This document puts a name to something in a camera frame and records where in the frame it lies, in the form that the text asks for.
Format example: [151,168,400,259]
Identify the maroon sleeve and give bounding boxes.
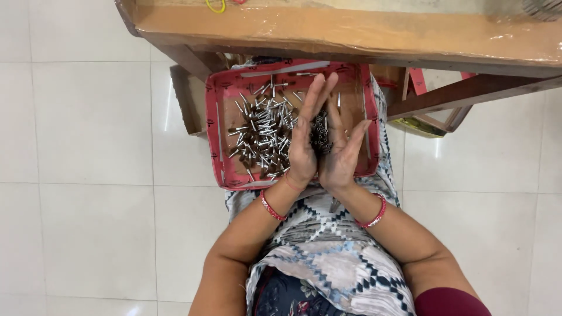
[414,287,492,316]

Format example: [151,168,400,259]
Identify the patterned grey dress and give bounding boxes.
[225,56,417,316]

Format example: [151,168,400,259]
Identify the long white strip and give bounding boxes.
[240,61,331,78]

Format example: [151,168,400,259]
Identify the grey bundle of tubes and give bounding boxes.
[522,0,562,22]

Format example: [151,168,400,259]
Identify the plastic-covered wooden table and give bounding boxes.
[113,0,562,121]

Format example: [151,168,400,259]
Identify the yellow green packet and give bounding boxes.
[390,117,448,139]

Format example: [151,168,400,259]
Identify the pile of brown silver tubes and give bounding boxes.
[227,75,309,181]

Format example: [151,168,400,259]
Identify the bundle of dark small tubes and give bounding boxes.
[309,110,333,155]

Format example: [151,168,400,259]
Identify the brown cardboard box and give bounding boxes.
[169,64,208,137]

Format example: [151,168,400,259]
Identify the cardboard box with red strips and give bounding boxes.
[370,65,478,133]

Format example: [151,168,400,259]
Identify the person's right hand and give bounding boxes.
[318,100,373,194]

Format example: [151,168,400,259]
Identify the red beaded bangle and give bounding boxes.
[260,189,287,221]
[355,192,388,229]

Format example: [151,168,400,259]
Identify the red cardboard tray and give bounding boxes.
[205,59,381,190]

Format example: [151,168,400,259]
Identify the person's left hand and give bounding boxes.
[287,72,340,190]

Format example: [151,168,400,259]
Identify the red wrist thread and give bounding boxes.
[283,172,308,193]

